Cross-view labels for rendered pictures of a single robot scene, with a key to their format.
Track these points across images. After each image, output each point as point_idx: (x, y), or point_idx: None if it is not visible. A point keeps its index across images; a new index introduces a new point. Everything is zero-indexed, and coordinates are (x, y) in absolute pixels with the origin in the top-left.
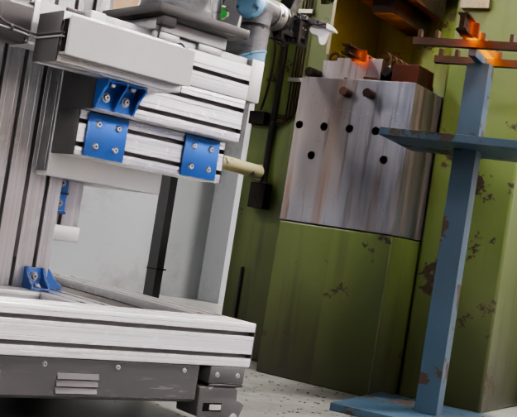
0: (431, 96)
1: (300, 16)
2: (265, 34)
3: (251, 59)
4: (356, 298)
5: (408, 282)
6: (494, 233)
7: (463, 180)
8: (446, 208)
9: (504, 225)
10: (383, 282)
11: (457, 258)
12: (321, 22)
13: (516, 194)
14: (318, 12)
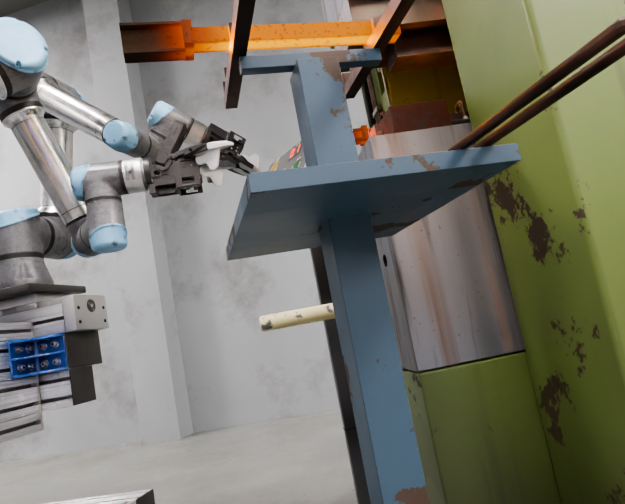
0: (432, 134)
1: (173, 155)
2: (97, 207)
3: (92, 242)
4: (427, 474)
5: (521, 426)
6: (592, 317)
7: (335, 282)
8: (340, 342)
9: (598, 296)
10: (433, 450)
11: (369, 440)
12: (196, 147)
13: (609, 224)
14: (383, 105)
